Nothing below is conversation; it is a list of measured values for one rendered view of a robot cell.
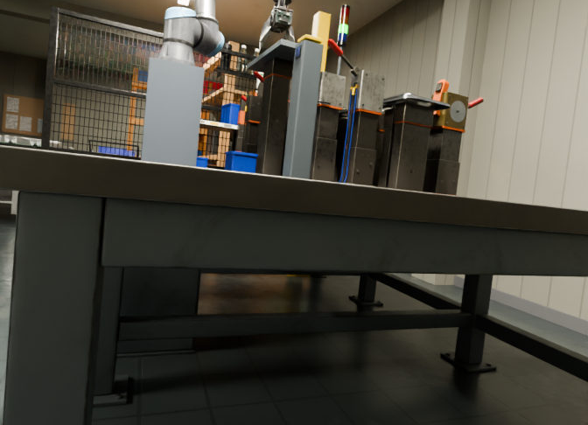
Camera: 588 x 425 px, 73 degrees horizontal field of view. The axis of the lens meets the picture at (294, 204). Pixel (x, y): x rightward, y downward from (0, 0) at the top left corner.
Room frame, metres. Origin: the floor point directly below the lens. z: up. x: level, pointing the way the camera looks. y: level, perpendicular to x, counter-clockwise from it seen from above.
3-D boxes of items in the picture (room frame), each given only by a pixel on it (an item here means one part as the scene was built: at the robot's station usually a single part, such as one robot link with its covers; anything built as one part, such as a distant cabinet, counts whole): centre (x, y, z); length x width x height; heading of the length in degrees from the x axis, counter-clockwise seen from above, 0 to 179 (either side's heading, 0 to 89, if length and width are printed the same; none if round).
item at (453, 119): (1.42, -0.52, 0.88); 0.14 x 0.09 x 0.36; 115
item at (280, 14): (1.49, 0.12, 1.32); 0.09 x 0.08 x 0.12; 14
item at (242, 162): (1.49, 0.22, 0.74); 0.11 x 0.10 x 0.09; 25
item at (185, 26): (1.59, 0.52, 1.27); 0.13 x 0.12 x 0.14; 149
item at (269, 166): (1.52, 0.11, 0.92); 0.10 x 0.08 x 0.45; 25
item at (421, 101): (1.86, -0.11, 1.00); 1.38 x 0.22 x 0.02; 25
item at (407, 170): (1.30, -0.36, 0.84); 0.12 x 0.05 x 0.29; 115
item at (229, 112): (2.65, 0.38, 1.09); 0.30 x 0.17 x 0.13; 123
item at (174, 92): (1.58, 0.52, 0.90); 0.20 x 0.20 x 0.40; 21
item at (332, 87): (1.50, -0.07, 0.90); 0.13 x 0.08 x 0.41; 115
